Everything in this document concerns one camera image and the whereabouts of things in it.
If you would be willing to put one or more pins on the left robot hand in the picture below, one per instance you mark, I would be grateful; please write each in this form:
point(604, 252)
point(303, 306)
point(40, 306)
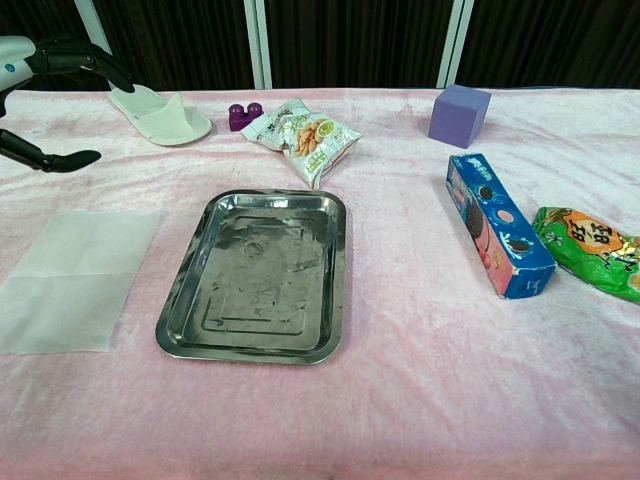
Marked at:
point(60, 57)

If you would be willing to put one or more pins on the white paper sheet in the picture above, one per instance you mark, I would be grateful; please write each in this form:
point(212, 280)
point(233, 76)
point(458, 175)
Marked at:
point(75, 280)

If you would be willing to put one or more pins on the white slipper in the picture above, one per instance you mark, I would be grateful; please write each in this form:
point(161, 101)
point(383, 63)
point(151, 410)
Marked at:
point(165, 122)

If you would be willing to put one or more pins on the purple toy brick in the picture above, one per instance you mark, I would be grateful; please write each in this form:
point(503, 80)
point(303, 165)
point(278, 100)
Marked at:
point(240, 119)

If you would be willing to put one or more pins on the white biscuit snack bag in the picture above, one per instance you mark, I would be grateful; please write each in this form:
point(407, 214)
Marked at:
point(305, 137)

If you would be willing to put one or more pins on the black pleated curtain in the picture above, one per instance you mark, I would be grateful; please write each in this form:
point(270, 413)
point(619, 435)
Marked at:
point(350, 40)

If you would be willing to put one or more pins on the stainless steel tray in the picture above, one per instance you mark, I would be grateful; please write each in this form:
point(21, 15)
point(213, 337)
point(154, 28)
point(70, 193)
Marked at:
point(250, 280)

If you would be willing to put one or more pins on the purple foam cube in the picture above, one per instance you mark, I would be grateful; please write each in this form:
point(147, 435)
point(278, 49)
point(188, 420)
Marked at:
point(457, 117)

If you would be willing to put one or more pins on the blue cookie box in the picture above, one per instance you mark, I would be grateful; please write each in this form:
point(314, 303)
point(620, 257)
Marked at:
point(490, 220)

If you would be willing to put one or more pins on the pink plush tablecloth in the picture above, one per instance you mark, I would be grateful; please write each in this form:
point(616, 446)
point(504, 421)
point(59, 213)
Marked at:
point(425, 375)

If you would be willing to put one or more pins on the green snack bag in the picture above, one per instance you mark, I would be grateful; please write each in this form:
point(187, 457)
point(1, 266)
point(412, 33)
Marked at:
point(595, 250)

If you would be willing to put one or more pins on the white frame post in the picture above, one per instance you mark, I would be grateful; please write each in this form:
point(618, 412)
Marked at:
point(452, 40)
point(92, 20)
point(257, 40)

